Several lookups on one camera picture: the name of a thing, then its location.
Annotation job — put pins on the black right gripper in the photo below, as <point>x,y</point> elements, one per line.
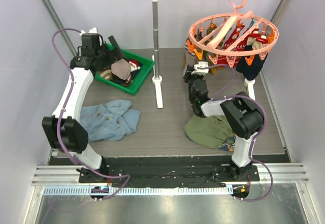
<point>189,74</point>

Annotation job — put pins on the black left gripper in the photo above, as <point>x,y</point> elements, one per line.
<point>118,54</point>

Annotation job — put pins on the beige grey sock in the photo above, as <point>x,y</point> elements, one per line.
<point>121,69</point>
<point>185,64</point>

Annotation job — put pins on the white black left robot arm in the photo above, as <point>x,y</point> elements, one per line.
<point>63,128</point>

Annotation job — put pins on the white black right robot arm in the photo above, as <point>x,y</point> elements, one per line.
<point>245,116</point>

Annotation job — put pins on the pink round clip hanger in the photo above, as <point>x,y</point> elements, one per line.
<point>224,39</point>

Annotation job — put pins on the green plastic tray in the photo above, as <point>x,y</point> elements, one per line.
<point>147,66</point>

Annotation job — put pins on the green crumpled garment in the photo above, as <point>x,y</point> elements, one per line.
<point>212,132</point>

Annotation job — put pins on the navy cream cuff sock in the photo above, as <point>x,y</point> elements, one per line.
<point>250,72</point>

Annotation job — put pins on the red white sock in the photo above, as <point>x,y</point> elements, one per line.
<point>243,45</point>

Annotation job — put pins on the light blue denim shirt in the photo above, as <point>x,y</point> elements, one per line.
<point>110,121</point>

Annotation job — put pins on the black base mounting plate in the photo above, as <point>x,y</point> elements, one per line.
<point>179,171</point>

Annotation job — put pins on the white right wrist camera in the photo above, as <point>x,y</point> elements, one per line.
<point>201,68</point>

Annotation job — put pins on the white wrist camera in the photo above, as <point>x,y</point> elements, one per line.
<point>93,30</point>
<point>201,68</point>

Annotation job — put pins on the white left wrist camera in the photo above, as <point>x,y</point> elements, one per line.
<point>93,30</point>

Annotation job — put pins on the white slotted cable duct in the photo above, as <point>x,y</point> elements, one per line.
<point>105,191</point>

